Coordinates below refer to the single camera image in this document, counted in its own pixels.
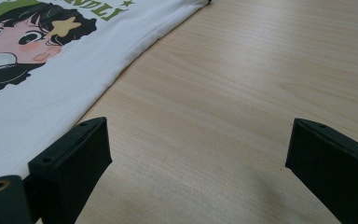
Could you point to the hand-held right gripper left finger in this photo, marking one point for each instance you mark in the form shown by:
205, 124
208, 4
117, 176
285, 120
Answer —
71, 168

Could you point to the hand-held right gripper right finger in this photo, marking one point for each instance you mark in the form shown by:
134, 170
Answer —
332, 165

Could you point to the white cartoon print T-shirt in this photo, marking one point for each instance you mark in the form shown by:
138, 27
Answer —
43, 102

